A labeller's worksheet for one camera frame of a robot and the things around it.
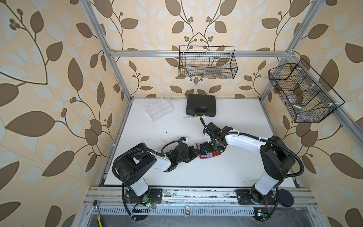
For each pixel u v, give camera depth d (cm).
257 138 52
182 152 70
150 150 52
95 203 72
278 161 46
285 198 72
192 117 108
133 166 46
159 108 111
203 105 115
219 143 65
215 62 96
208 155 83
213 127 72
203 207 72
